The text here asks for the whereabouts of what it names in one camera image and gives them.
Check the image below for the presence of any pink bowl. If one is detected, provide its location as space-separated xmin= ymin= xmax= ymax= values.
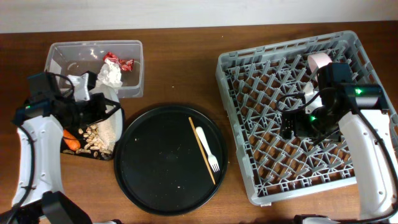
xmin=307 ymin=53 xmax=332 ymax=81

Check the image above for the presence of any orange carrot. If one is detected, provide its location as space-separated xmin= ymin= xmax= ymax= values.
xmin=63 ymin=129 xmax=81 ymax=151

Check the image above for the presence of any peanut shells pile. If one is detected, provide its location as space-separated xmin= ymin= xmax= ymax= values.
xmin=60 ymin=124 xmax=113 ymax=161

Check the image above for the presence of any white tissue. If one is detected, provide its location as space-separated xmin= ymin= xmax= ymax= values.
xmin=97 ymin=59 xmax=123 ymax=88

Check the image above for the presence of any pile of white rice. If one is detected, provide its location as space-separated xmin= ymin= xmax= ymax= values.
xmin=98 ymin=120 xmax=116 ymax=151

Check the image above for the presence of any grey plate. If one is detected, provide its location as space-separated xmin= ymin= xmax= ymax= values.
xmin=90 ymin=84 xmax=124 ymax=154

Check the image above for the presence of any red snack wrapper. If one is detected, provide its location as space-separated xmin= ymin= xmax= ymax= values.
xmin=103 ymin=52 xmax=134 ymax=72

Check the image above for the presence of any white plastic fork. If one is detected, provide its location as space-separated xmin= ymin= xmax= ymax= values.
xmin=195 ymin=126 xmax=220 ymax=172

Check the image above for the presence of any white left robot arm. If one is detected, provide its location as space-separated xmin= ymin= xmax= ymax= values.
xmin=12 ymin=71 xmax=123 ymax=207

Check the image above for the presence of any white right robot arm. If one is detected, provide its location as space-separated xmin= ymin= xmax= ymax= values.
xmin=280 ymin=63 xmax=397 ymax=223

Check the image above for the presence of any clear plastic waste bin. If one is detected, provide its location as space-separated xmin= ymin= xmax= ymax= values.
xmin=44 ymin=40 xmax=144 ymax=98

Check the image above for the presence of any grey dishwasher rack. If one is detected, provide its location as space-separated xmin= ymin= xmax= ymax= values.
xmin=216 ymin=30 xmax=379 ymax=206

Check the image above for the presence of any white label on bin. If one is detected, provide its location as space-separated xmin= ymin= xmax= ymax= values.
xmin=49 ymin=59 xmax=62 ymax=75

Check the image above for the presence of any black rectangular tray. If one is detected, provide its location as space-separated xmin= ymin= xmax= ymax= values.
xmin=60 ymin=108 xmax=125 ymax=161

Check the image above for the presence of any round black serving tray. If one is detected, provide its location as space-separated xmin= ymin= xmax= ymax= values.
xmin=114 ymin=105 xmax=228 ymax=216

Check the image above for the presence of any wooden chopstick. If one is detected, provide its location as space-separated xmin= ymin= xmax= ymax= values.
xmin=188 ymin=116 xmax=216 ymax=185

